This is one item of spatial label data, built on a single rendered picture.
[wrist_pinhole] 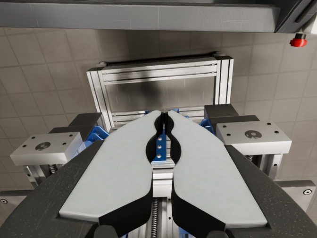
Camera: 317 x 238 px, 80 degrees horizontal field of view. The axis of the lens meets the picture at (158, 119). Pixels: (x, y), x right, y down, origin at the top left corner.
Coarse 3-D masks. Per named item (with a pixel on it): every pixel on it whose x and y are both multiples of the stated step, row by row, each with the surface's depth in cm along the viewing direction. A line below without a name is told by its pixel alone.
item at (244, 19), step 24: (0, 0) 33; (24, 0) 33; (48, 0) 33; (72, 0) 33; (0, 24) 35; (24, 24) 35; (48, 24) 35; (72, 24) 34; (96, 24) 34; (120, 24) 34; (144, 24) 34; (168, 24) 34; (192, 24) 34; (216, 24) 33; (240, 24) 33; (264, 24) 33
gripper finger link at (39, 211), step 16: (96, 144) 9; (80, 160) 8; (64, 176) 7; (80, 176) 7; (32, 192) 6; (48, 192) 6; (64, 192) 6; (16, 208) 6; (32, 208) 6; (48, 208) 6; (16, 224) 5; (32, 224) 5; (48, 224) 5; (64, 224) 5; (80, 224) 5; (96, 224) 6
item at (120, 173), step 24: (144, 120) 11; (120, 144) 9; (144, 144) 9; (96, 168) 7; (120, 168) 7; (144, 168) 7; (72, 192) 6; (96, 192) 6; (120, 192) 6; (144, 192) 6; (72, 216) 6; (96, 216) 6; (120, 216) 6; (144, 216) 7
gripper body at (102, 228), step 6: (102, 228) 5; (108, 228) 5; (114, 228) 5; (96, 234) 5; (102, 234) 5; (108, 234) 5; (114, 234) 5; (210, 234) 5; (216, 234) 5; (222, 234) 5
